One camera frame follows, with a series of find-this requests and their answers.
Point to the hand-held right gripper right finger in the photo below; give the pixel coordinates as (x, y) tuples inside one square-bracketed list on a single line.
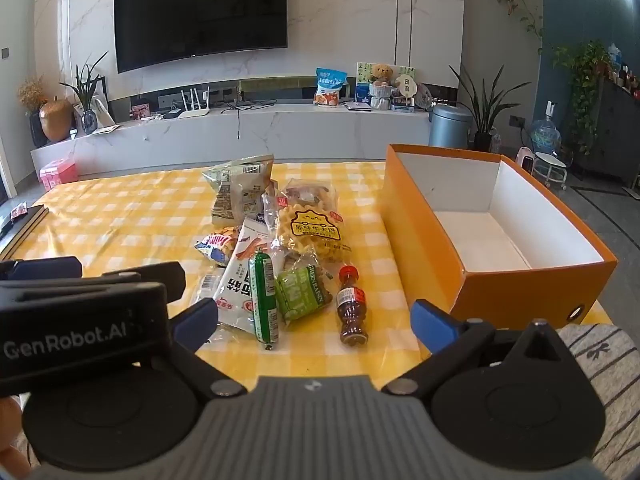
[(432, 327)]

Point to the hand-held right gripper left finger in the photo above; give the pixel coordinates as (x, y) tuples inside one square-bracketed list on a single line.
[(197, 322)]

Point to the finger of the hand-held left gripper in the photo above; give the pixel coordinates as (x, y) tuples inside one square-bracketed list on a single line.
[(160, 280), (50, 267)]

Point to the white red snack bag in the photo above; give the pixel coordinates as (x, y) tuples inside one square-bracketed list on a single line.
[(235, 290)]

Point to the orange chip bag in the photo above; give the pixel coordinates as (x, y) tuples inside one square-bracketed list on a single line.
[(220, 245)]

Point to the green sausage stick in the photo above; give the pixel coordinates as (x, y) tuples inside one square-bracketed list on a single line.
[(264, 300)]

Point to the small cola bottle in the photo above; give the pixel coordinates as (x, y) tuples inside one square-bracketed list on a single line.
[(352, 310)]

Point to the orange cardboard box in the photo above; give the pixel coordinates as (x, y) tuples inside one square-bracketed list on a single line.
[(500, 280)]

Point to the green raisin packet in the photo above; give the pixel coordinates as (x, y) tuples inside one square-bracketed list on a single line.
[(300, 295)]

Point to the yellow waffle snack bag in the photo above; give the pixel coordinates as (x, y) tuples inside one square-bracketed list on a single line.
[(310, 232)]

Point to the person's left hand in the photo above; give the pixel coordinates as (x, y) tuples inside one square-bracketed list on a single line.
[(7, 425)]

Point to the clear white snack packet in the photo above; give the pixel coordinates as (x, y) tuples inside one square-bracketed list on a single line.
[(207, 285)]

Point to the dark notebook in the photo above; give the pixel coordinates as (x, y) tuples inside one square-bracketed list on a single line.
[(22, 222)]

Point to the yellow checked tablecloth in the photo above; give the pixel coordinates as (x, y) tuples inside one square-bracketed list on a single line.
[(125, 210)]

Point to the pink storage box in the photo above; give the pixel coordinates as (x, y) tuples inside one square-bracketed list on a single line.
[(59, 174)]

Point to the green white snack bag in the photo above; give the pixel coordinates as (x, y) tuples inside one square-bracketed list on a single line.
[(235, 185)]

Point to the dark vase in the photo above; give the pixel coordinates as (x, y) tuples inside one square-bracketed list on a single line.
[(37, 130)]

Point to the brown round vase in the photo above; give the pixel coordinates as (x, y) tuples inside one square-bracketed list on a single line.
[(56, 120)]

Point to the plant in glass vase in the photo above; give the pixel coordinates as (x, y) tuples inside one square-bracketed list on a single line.
[(89, 110)]

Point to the white router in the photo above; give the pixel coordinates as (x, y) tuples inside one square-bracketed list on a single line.
[(192, 110)]

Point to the grey striped cloth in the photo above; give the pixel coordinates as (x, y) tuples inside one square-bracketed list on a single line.
[(600, 375)]

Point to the dried flower bunch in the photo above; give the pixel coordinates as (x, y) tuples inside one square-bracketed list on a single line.
[(31, 92)]

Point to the pink space heater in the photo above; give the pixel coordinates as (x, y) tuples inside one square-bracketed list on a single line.
[(525, 160)]

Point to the white round stool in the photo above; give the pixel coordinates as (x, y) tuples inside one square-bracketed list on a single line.
[(550, 167)]

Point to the blue grey trash can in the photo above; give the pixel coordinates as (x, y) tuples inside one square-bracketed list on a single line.
[(450, 127)]

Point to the white marble media console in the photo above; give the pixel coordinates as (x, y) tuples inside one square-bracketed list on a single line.
[(300, 130)]

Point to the potted long-leaf plant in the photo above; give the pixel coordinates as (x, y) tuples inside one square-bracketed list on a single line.
[(485, 120)]

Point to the water jug with pump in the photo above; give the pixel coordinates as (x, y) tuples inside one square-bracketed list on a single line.
[(545, 132)]

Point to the silver flat device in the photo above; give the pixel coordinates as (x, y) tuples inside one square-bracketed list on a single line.
[(358, 106)]

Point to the round paper fan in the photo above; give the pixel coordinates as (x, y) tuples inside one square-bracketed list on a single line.
[(405, 85)]

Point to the large blue snack bag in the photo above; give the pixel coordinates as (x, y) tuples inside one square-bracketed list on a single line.
[(330, 87)]

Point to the green picture board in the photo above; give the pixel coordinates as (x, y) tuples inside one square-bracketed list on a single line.
[(362, 80)]

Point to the teddy bear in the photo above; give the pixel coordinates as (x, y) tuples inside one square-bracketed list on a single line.
[(382, 74)]

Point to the grey cabinet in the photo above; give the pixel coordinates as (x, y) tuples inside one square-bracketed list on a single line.
[(617, 135)]

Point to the pothos plant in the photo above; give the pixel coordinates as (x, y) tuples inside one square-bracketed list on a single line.
[(582, 85)]

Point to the wall television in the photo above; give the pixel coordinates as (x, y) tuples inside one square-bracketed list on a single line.
[(200, 10)]

